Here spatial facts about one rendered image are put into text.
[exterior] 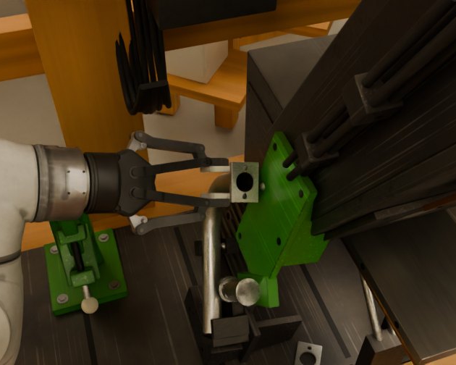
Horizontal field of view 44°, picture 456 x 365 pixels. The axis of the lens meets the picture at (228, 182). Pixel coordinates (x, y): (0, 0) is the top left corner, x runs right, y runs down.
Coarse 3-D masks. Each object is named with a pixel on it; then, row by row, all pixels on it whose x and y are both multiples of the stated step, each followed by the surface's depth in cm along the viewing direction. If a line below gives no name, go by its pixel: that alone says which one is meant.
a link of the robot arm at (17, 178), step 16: (0, 144) 61; (16, 144) 63; (0, 160) 60; (16, 160) 61; (32, 160) 62; (0, 176) 59; (16, 176) 60; (32, 176) 61; (0, 192) 59; (16, 192) 60; (32, 192) 61; (0, 208) 59; (16, 208) 61; (32, 208) 62; (0, 224) 60; (16, 224) 61; (0, 240) 60; (16, 240) 62; (0, 256) 61; (16, 256) 63
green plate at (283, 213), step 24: (288, 144) 73; (264, 168) 78; (288, 168) 71; (264, 192) 78; (288, 192) 72; (312, 192) 67; (264, 216) 78; (288, 216) 72; (240, 240) 86; (264, 240) 78; (288, 240) 73; (312, 240) 77; (264, 264) 79; (288, 264) 79
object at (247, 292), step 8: (224, 280) 85; (232, 280) 83; (240, 280) 79; (248, 280) 79; (216, 288) 85; (224, 288) 83; (232, 288) 81; (240, 288) 79; (248, 288) 79; (256, 288) 80; (224, 296) 83; (232, 296) 81; (240, 296) 79; (248, 296) 79; (256, 296) 80; (248, 304) 79
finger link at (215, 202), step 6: (210, 198) 76; (216, 198) 77; (222, 198) 77; (228, 198) 77; (210, 204) 76; (216, 204) 77; (222, 204) 77; (228, 204) 77; (198, 210) 75; (204, 210) 76
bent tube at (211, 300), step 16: (224, 176) 81; (240, 176) 81; (256, 176) 77; (208, 192) 87; (224, 192) 83; (240, 192) 76; (256, 192) 77; (208, 208) 88; (208, 224) 89; (208, 240) 89; (208, 256) 88; (208, 272) 88; (208, 288) 88; (208, 304) 88; (208, 320) 87
